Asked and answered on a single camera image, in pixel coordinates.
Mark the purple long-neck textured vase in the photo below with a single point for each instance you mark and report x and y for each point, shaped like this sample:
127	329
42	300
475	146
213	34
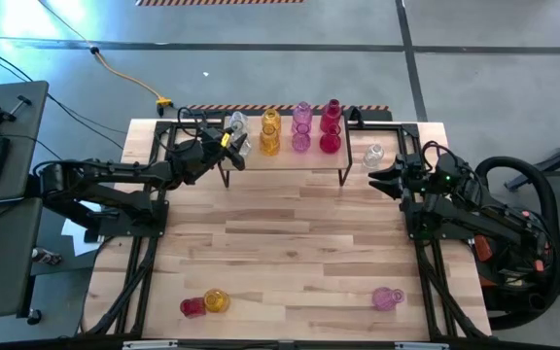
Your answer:
383	299

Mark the yellow flared-neck vase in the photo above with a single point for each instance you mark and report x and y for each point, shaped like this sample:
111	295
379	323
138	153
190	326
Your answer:
269	143

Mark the clear squat round vase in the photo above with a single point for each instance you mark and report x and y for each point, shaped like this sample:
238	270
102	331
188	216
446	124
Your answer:
237	121

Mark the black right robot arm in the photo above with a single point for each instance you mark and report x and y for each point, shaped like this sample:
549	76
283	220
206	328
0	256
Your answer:
479	214

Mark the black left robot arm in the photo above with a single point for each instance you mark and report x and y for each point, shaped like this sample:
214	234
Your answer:
115	170

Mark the black bracket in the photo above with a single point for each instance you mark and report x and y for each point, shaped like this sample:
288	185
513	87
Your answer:
356	115

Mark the silver bracket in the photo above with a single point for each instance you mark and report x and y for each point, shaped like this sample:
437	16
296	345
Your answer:
150	345
421	346

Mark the red squat vase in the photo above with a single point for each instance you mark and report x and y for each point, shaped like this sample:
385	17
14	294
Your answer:
191	308

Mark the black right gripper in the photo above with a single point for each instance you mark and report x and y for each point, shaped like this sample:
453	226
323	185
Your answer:
418	175

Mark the purple wavy flared vase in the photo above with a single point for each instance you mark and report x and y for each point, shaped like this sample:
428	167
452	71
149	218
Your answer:
301	142

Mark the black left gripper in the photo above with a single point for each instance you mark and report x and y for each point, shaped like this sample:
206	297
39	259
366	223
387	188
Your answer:
212	150

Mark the yellow ribbed bottle vase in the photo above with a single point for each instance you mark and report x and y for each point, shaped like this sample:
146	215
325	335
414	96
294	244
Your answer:
270	119

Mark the yellow squat vase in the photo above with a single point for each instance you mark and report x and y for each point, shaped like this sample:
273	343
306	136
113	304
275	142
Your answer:
217	301

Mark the grey side desk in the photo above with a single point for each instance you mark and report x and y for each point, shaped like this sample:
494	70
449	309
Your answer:
27	146
8	282

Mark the red tall ribbed bottle vase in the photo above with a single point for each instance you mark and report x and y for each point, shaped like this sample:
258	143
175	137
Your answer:
331	113

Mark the purple ribbed bottle vase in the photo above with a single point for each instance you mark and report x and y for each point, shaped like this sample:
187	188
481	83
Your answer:
302	114

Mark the clear square glass jar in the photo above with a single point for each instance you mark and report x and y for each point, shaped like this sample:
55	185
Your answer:
373	156

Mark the wooden shelf black metal legs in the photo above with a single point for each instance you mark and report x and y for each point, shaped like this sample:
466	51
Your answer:
285	160

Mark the black aluminium rig frame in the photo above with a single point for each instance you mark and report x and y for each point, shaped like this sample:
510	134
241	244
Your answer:
139	272

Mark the red flared-neck vase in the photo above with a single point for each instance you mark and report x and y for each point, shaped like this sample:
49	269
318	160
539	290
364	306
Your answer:
330	142

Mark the small dark bottle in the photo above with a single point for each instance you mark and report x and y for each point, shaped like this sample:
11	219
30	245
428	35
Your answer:
46	256

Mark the black orange vacuum unit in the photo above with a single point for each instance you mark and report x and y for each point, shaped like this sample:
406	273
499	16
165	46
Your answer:
518	277

